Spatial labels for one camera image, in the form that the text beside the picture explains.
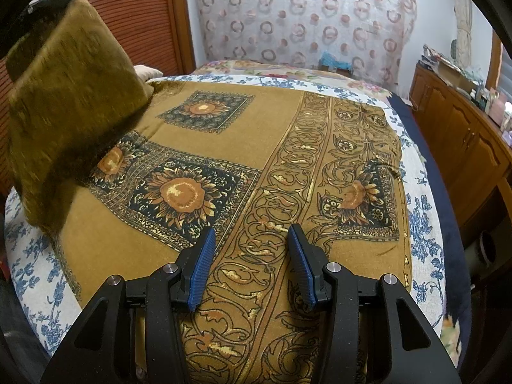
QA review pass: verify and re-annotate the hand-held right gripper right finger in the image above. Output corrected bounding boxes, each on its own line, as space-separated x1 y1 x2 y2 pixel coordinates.
288 223 461 384

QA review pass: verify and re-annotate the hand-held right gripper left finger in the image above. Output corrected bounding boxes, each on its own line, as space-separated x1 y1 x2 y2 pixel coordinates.
40 227 217 384

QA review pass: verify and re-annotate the golden brown patterned garment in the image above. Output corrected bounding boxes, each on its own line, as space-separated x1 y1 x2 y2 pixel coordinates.
5 0 413 384

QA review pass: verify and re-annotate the blue floral white bed sheet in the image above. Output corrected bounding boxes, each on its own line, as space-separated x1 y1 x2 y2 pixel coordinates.
4 74 445 353

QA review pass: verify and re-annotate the navy blanket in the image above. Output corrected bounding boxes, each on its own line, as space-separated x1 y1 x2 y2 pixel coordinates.
389 93 473 329

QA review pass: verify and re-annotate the grey cylindrical canister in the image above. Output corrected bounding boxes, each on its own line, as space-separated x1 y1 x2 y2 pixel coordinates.
463 229 499 277

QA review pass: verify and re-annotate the pink floral quilt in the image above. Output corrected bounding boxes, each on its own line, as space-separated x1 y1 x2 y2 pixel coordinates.
192 59 395 97

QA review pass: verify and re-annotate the wooden cabinet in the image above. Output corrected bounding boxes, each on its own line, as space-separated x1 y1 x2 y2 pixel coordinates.
410 61 512 229

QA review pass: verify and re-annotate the blue crumpled bag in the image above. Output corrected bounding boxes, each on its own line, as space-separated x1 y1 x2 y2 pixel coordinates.
318 51 355 77

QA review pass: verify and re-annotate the clutter of bottles and boxes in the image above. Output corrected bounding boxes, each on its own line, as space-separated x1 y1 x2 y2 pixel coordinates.
419 43 512 145

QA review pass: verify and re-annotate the circle patterned sheer curtain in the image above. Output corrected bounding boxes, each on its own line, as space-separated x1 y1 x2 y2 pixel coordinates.
194 0 417 85

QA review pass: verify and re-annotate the olive velvet pillow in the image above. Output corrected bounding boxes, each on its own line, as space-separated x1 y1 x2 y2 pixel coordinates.
0 0 197 193

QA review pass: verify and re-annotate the beige tied curtain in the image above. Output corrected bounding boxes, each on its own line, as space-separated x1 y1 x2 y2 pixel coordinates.
451 0 475 63

